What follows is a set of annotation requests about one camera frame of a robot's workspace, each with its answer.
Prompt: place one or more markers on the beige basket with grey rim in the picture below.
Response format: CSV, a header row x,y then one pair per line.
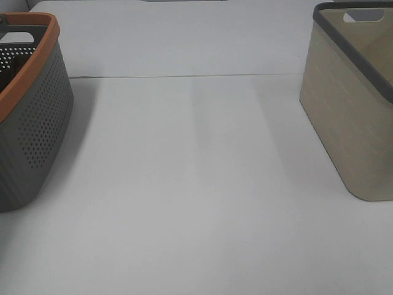
x,y
347,92

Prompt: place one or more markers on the grey basket with orange rim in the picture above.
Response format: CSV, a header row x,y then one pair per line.
x,y
36,105

